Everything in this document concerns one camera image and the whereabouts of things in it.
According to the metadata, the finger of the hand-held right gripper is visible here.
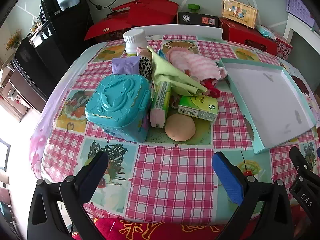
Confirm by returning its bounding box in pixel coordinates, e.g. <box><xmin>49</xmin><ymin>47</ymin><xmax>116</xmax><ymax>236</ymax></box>
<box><xmin>289</xmin><ymin>146</ymin><xmax>320</xmax><ymax>175</ymax></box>

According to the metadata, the yellow gift box with handle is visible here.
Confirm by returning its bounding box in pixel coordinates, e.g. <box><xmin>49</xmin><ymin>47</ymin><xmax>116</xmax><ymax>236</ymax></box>
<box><xmin>222</xmin><ymin>0</ymin><xmax>258</xmax><ymax>29</ymax></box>

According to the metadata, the red cushion with gold print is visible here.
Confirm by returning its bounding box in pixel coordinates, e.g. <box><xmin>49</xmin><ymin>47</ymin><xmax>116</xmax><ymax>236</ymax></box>
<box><xmin>71</xmin><ymin>216</ymin><xmax>240</xmax><ymax>240</ymax></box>

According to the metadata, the purple mask packet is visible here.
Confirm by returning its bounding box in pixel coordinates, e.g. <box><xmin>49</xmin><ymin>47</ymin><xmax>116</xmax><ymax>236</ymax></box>
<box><xmin>111</xmin><ymin>56</ymin><xmax>141</xmax><ymax>75</ymax></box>

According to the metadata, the pale pink scrunchie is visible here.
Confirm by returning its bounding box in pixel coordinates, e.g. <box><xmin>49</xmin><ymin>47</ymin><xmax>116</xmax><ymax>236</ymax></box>
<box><xmin>136</xmin><ymin>46</ymin><xmax>152</xmax><ymax>58</ymax></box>

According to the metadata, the white chair back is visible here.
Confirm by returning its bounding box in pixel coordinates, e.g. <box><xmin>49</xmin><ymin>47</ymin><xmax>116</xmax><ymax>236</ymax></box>
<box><xmin>130</xmin><ymin>24</ymin><xmax>223</xmax><ymax>40</ymax></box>

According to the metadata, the black cabinet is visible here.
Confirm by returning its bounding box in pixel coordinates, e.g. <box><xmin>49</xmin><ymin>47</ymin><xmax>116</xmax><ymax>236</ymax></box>
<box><xmin>12</xmin><ymin>0</ymin><xmax>95</xmax><ymax>114</ymax></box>

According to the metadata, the white shelf unit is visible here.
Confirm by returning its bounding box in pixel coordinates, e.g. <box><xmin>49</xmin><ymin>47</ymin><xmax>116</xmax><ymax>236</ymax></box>
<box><xmin>283</xmin><ymin>12</ymin><xmax>320</xmax><ymax>63</ymax></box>

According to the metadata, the pink fluffy towel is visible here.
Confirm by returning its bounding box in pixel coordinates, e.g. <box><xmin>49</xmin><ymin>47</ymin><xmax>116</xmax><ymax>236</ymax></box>
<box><xmin>166</xmin><ymin>47</ymin><xmax>228</xmax><ymax>81</ymax></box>

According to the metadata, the teal-edged cardboard tray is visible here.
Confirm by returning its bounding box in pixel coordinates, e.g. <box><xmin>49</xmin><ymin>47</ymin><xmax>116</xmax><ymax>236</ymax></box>
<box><xmin>219</xmin><ymin>58</ymin><xmax>317</xmax><ymax>155</ymax></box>

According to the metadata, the purple plastic basket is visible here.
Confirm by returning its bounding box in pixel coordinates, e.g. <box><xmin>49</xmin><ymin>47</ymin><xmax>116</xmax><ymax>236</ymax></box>
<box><xmin>286</xmin><ymin>0</ymin><xmax>315</xmax><ymax>28</ymax></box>

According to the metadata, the yellow flower bunch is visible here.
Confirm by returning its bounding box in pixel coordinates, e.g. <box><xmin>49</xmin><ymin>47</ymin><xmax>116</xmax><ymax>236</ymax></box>
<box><xmin>5</xmin><ymin>29</ymin><xmax>23</xmax><ymax>51</ymax></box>

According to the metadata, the teal plastic case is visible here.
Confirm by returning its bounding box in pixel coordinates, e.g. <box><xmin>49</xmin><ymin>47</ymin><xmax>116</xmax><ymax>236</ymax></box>
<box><xmin>85</xmin><ymin>74</ymin><xmax>152</xmax><ymax>143</ymax></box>

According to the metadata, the red box with handle slot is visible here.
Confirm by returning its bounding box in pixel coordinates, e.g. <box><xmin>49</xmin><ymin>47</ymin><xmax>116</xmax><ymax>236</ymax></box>
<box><xmin>220</xmin><ymin>19</ymin><xmax>278</xmax><ymax>55</ymax></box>

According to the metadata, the leopard print scrunchie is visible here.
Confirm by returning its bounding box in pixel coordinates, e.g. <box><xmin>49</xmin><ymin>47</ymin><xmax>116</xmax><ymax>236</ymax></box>
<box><xmin>139</xmin><ymin>57</ymin><xmax>153</xmax><ymax>77</ymax></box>

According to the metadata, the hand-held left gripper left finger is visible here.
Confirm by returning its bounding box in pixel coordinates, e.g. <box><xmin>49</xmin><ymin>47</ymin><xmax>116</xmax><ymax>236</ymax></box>
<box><xmin>27</xmin><ymin>151</ymin><xmax>110</xmax><ymax>240</ymax></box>

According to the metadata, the green tissue pack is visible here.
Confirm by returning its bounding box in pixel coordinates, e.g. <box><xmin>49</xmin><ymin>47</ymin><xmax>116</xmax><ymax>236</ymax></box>
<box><xmin>149</xmin><ymin>80</ymin><xmax>173</xmax><ymax>128</ymax></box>
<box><xmin>177</xmin><ymin>95</ymin><xmax>219</xmax><ymax>122</ymax></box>

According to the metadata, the red gift box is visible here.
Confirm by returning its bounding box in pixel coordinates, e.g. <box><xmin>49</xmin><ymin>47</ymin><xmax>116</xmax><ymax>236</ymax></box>
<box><xmin>107</xmin><ymin>0</ymin><xmax>179</xmax><ymax>27</ymax></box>

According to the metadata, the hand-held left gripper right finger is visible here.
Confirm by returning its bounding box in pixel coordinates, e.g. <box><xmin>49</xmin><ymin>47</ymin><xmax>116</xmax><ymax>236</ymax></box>
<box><xmin>212</xmin><ymin>151</ymin><xmax>300</xmax><ymax>240</ymax></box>

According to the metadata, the white plastic bottle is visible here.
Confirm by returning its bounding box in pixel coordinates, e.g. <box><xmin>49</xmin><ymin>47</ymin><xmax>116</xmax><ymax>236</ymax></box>
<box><xmin>123</xmin><ymin>29</ymin><xmax>147</xmax><ymax>57</ymax></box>

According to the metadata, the red patterned box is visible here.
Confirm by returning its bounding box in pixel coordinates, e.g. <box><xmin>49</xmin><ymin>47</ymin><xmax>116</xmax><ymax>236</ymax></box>
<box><xmin>274</xmin><ymin>34</ymin><xmax>294</xmax><ymax>60</ymax></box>

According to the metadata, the light green cloth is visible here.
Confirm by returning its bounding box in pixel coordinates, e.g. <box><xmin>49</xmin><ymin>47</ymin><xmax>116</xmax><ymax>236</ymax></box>
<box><xmin>147</xmin><ymin>45</ymin><xmax>207</xmax><ymax>97</ymax></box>

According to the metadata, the black cardboard box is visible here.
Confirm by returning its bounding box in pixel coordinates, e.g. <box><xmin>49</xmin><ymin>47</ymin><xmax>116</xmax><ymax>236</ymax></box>
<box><xmin>177</xmin><ymin>11</ymin><xmax>222</xmax><ymax>28</ymax></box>

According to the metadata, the blue wet wipes pack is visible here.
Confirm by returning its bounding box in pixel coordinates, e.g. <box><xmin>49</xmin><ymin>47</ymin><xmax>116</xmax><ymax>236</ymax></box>
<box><xmin>255</xmin><ymin>25</ymin><xmax>277</xmax><ymax>39</ymax></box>

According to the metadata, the red box lid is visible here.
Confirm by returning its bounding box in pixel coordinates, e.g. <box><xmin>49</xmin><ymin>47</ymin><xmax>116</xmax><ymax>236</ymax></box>
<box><xmin>84</xmin><ymin>17</ymin><xmax>140</xmax><ymax>43</ymax></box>

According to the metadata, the red and pink scrunchie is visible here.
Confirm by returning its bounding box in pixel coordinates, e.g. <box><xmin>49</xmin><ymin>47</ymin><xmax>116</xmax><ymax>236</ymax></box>
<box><xmin>200</xmin><ymin>78</ymin><xmax>222</xmax><ymax>98</ymax></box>

